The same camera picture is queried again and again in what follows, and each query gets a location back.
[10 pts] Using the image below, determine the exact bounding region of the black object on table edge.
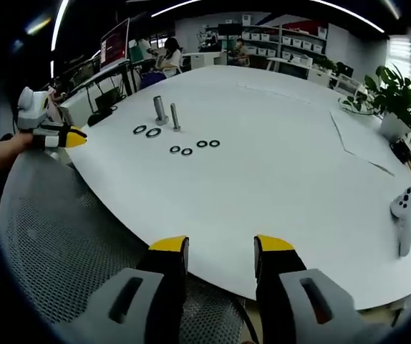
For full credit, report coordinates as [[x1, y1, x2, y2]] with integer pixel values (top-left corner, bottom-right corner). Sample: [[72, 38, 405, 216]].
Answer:
[[87, 110, 114, 127]]

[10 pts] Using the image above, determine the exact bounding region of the shelf with white boxes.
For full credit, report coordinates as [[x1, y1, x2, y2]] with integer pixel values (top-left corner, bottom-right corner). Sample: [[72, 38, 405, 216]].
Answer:
[[240, 14, 329, 62]]

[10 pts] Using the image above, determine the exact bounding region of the thick metal threaded stud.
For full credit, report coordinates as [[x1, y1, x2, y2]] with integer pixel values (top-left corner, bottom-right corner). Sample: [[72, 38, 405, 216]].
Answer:
[[153, 95, 171, 126]]

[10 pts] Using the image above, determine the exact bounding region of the small plant in glass bowl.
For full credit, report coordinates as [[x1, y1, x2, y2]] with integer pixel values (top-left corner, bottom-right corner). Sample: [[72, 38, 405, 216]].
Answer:
[[337, 84, 375, 116]]

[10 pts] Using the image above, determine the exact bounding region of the person's left hand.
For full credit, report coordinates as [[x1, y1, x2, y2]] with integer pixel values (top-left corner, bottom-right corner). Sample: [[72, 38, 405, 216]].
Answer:
[[11, 130, 35, 151]]

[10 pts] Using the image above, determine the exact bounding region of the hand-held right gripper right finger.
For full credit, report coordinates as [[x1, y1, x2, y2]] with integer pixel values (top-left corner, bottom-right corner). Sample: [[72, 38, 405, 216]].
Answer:
[[253, 234, 396, 344]]

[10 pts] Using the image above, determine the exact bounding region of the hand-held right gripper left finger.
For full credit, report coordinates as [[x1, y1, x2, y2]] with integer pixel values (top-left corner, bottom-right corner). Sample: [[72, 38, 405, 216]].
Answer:
[[57, 235, 190, 344]]

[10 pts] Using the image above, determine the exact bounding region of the thin metal threaded stud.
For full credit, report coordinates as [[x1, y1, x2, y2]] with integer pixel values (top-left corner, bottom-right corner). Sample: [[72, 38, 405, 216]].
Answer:
[[169, 102, 183, 133]]

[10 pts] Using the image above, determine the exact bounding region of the grey mesh office chair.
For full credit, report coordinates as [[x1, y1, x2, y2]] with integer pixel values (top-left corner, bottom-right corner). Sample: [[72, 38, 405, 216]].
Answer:
[[0, 149, 248, 344]]

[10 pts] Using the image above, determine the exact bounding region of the black frame desk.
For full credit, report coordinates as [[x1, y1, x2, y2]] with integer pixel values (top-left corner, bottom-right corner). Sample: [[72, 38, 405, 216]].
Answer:
[[57, 59, 139, 108]]

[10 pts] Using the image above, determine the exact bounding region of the grey game controller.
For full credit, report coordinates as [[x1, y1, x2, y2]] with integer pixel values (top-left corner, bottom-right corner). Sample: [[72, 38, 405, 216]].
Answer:
[[390, 186, 411, 257]]

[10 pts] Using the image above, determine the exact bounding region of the green potted plant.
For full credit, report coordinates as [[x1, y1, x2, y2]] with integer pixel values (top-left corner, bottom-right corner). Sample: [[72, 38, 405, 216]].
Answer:
[[364, 64, 411, 151]]

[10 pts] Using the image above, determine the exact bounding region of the red screen monitor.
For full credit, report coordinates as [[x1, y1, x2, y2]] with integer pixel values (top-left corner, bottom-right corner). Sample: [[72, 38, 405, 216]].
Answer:
[[99, 17, 131, 70]]

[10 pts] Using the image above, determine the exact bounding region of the ceiling light strip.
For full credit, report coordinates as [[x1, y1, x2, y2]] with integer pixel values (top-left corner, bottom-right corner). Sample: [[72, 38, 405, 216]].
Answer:
[[50, 0, 71, 52], [150, 0, 201, 18], [318, 0, 386, 34]]

